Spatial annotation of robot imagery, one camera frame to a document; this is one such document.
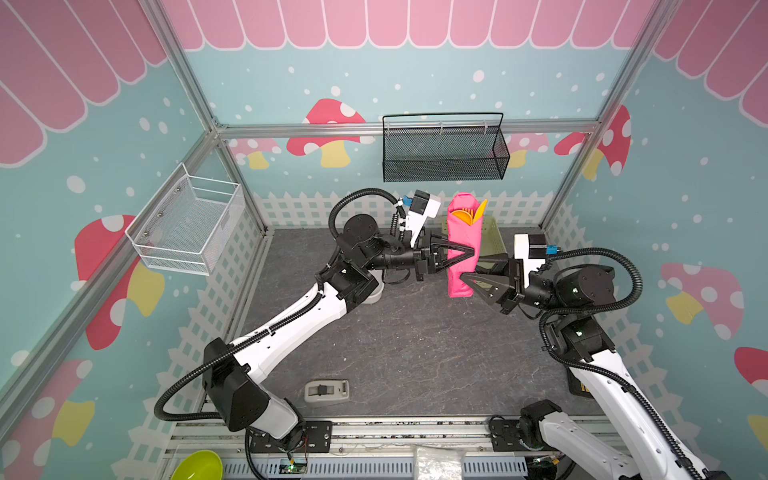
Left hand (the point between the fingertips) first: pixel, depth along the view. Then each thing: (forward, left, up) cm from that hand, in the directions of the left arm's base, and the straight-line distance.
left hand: (470, 259), depth 53 cm
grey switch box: (-12, +31, -43) cm, 54 cm away
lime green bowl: (-28, +58, -43) cm, 78 cm away
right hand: (-1, +1, -2) cm, 3 cm away
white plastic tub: (+18, +19, -39) cm, 47 cm away
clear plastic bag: (-27, +3, -42) cm, 50 cm away
